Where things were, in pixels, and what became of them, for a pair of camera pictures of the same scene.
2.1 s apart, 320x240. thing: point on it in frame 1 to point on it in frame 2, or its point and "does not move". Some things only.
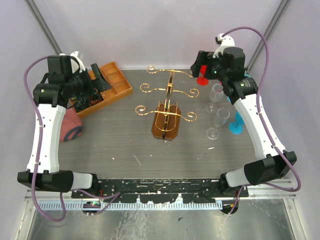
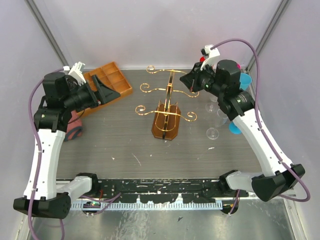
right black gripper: (207, 59) to (189, 79)
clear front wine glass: (220, 119) does not move
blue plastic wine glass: (236, 127) does not move
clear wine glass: (216, 95) does not move
